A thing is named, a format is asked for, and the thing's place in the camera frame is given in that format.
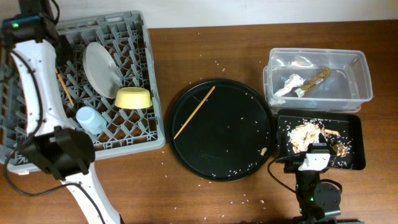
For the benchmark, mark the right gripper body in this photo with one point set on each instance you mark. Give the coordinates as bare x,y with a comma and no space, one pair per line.
293,167

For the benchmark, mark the food scraps and rice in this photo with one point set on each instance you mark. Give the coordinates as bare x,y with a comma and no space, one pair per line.
310,131

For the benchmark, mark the white napkin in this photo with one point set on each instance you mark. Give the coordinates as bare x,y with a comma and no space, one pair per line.
293,81

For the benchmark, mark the brown snack wrapper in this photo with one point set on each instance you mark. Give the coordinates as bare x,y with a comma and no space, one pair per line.
303,90

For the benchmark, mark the yellow bowl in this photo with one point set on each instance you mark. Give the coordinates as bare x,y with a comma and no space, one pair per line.
133,98

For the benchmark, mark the blue plastic cup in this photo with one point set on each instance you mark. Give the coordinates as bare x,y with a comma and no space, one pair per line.
90,120

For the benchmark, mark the grey round plate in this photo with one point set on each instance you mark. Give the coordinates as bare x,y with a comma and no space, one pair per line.
101,70

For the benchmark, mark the wooden chopstick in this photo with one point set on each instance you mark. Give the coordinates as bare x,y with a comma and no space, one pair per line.
64,87
194,111

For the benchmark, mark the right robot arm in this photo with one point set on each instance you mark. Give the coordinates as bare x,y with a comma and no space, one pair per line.
318,199

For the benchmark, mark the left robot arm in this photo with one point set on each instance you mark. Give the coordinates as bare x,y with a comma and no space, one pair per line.
52,143

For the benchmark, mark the clear plastic waste bin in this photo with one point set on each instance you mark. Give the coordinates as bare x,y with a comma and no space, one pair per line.
345,90

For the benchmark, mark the grey plastic dishwasher rack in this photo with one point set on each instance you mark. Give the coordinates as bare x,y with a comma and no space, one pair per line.
125,36

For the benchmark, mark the black rectangular tray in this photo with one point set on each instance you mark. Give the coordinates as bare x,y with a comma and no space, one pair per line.
336,121

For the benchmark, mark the round black serving tray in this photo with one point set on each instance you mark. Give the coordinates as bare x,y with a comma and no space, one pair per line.
231,136

